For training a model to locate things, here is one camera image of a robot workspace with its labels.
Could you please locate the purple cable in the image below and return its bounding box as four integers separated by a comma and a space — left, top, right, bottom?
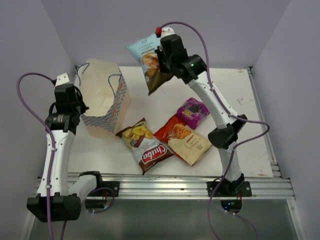
16, 72, 68, 240
159, 21, 271, 240

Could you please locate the light blue cassava chips bag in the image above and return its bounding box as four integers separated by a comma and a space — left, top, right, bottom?
125, 33, 173, 95

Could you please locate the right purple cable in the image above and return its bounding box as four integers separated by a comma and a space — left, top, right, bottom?
159, 21, 271, 240

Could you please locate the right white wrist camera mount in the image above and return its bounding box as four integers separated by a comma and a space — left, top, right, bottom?
155, 26, 175, 39

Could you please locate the brown Chuba cassava chips bag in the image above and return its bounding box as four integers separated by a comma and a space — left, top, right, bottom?
116, 118, 173, 175

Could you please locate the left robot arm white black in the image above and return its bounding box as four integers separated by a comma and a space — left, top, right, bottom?
26, 83, 104, 223

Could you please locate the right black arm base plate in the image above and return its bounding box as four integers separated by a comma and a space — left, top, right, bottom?
206, 178, 253, 197

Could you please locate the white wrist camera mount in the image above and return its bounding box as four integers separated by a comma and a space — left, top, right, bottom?
155, 26, 175, 39
54, 73, 72, 87

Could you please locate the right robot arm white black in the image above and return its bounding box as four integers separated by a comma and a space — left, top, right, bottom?
156, 33, 245, 197

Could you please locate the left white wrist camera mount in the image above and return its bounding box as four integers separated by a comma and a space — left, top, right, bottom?
54, 73, 72, 87

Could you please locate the aluminium mounting rail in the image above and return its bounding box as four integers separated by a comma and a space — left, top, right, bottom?
102, 174, 295, 200

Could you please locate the purple snack packet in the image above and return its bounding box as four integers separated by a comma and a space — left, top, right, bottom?
176, 97, 210, 130

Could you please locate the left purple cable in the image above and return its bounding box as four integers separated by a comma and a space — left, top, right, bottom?
16, 72, 68, 240

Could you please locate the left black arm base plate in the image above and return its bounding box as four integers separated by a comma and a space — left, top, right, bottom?
101, 177, 121, 198

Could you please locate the blue patterned paper bag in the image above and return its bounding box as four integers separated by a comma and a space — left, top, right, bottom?
78, 58, 131, 138

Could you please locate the orange cream cassava chips bag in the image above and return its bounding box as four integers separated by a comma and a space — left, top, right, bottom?
153, 115, 212, 166

